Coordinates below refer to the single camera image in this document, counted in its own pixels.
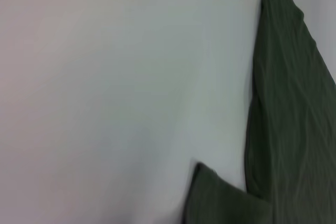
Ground dark green FREE t-shirt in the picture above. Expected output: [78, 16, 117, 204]
[181, 0, 336, 224]

